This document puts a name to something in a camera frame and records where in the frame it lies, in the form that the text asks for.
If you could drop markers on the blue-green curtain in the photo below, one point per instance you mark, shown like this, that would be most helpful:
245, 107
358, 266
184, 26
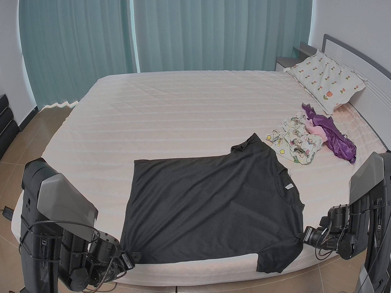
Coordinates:
79, 41
220, 23

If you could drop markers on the grey white bedside table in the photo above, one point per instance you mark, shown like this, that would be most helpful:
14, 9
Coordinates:
284, 63

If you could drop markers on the pink garment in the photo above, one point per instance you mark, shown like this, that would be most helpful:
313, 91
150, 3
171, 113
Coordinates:
316, 131

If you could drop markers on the bed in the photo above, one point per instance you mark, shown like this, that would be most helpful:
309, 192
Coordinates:
183, 117

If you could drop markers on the white printed pillow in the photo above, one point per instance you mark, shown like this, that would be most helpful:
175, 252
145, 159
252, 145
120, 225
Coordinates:
326, 79

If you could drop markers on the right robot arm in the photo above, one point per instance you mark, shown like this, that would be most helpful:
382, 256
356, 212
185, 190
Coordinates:
363, 200

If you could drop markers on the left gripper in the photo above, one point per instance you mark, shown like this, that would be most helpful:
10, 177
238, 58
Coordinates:
128, 259

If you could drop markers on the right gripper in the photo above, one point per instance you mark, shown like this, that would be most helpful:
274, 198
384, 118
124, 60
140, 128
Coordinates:
311, 236

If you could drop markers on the black T-shirt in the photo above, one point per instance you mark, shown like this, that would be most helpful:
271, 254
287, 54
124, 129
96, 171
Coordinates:
213, 206

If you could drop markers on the black power adapter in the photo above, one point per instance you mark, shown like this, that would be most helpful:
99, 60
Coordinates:
7, 214

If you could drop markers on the black chest of drawers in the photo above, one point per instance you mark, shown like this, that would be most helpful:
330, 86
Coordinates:
6, 124

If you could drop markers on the purple garment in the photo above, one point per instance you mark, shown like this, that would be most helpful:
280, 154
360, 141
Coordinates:
339, 140

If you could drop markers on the white printed garment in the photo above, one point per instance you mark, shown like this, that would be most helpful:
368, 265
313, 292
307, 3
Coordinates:
296, 146

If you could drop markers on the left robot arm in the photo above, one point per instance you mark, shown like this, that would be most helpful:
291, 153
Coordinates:
52, 218

